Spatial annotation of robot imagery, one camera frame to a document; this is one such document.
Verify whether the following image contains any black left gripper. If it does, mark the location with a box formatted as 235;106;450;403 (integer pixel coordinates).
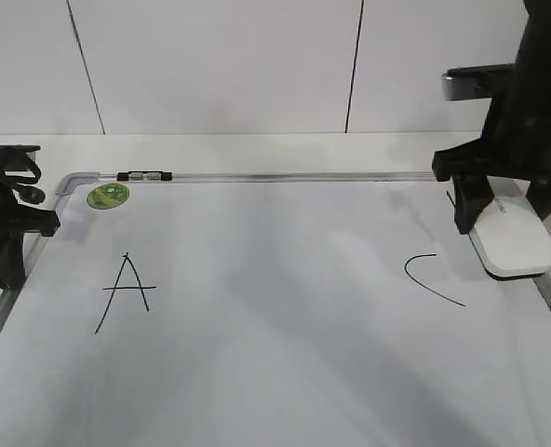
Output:
0;162;60;290

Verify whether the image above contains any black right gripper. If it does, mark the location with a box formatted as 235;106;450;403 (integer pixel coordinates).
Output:
432;93;551;235

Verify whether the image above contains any white whiteboard eraser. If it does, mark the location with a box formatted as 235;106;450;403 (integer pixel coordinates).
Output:
469;196;551;279

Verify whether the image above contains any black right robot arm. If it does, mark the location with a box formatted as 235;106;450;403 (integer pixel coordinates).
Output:
432;1;551;234

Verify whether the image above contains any round green sticker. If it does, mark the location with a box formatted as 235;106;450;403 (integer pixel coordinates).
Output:
87;183;130;210

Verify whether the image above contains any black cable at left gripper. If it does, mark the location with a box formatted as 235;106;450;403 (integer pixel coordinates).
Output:
0;156;47;205

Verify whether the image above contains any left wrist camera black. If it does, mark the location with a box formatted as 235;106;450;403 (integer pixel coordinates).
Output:
0;144;41;171

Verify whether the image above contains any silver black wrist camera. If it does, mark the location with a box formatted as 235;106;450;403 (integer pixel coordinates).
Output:
441;63;514;102

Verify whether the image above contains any black and silver frame clip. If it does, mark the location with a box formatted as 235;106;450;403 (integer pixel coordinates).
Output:
115;170;173;183

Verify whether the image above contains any white whiteboard with grey frame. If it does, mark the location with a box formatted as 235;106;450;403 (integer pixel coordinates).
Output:
0;181;551;446

